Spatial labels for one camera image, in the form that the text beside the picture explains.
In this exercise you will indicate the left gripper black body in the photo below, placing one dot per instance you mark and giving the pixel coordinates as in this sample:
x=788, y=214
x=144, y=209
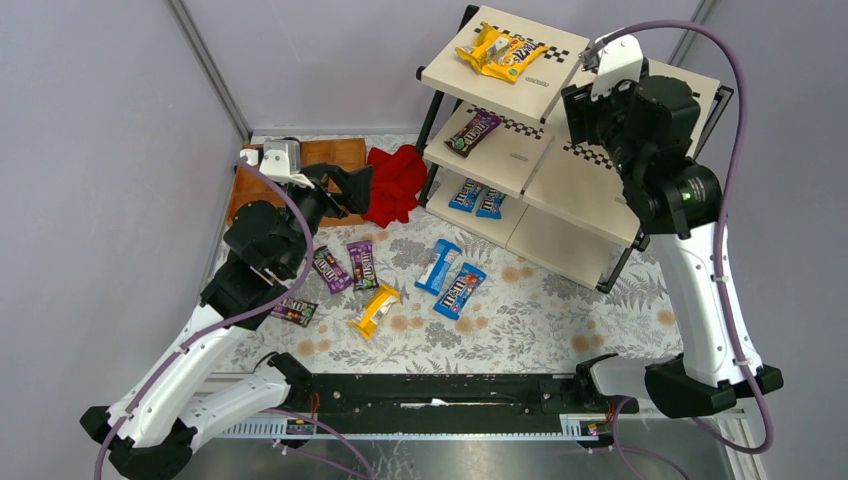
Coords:
x=325, y=183

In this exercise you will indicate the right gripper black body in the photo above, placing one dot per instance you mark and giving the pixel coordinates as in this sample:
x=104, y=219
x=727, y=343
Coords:
x=582, y=118

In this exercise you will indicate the yellow candy bag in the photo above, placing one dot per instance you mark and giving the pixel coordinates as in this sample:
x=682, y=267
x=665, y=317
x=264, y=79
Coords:
x=489, y=45
x=385, y=298

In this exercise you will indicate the blue M&M bag moved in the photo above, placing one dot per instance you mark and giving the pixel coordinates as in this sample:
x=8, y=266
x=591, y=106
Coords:
x=491, y=205

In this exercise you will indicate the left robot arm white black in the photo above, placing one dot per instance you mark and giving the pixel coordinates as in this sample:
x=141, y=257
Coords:
x=153, y=431

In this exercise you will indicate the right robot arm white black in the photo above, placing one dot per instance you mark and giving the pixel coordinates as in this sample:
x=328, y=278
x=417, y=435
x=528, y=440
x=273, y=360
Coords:
x=677, y=204

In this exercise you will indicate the purple candy bag left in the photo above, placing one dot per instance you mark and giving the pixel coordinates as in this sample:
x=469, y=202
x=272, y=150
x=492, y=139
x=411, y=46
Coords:
x=329, y=270

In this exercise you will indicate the purple candy bag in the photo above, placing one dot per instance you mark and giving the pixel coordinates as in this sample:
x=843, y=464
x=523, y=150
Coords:
x=363, y=264
x=329, y=270

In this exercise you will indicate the purple candy bag right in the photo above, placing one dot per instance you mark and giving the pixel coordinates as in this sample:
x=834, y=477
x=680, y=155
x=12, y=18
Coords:
x=363, y=264

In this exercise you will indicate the yellow M&M bag on shelf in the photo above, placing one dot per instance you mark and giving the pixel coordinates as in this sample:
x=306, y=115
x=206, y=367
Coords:
x=520, y=53

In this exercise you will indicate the cream three-tier shelf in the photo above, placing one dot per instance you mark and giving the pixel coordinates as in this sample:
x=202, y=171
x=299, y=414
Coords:
x=564, y=207

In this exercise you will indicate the blue M&M bag bottom shelf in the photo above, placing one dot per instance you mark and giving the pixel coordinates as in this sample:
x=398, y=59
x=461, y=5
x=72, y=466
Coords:
x=466, y=196

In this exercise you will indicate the brown M&M bag on shelf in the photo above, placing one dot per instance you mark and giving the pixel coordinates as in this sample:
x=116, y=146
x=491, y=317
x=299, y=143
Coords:
x=478, y=128

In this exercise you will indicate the light blue candy bag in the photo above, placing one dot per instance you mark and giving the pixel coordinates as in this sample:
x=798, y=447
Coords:
x=433, y=277

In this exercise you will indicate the red cloth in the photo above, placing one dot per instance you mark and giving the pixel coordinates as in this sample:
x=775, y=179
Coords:
x=398, y=178

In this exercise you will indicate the wooden compartment tray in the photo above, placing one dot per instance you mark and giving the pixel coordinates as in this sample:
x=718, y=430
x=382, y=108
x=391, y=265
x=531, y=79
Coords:
x=348, y=153

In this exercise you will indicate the brown M&M bag on table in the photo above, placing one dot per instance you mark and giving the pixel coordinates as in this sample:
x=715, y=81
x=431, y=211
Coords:
x=298, y=312

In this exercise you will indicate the floral tablecloth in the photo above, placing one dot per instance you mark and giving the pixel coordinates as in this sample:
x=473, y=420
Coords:
x=525, y=319

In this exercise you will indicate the blue M&M bag on table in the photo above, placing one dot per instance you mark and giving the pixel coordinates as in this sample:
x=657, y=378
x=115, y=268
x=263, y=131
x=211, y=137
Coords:
x=453, y=301

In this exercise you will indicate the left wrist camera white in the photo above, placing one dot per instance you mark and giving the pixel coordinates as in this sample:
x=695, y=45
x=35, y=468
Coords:
x=277, y=159

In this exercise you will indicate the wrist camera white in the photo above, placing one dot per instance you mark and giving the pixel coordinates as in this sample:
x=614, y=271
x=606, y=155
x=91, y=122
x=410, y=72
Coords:
x=613, y=61
x=277, y=159

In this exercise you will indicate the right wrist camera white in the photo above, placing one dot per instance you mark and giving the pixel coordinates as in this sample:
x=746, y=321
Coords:
x=613, y=61

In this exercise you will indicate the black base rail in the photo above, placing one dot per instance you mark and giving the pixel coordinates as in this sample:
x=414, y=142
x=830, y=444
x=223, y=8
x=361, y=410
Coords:
x=446, y=404

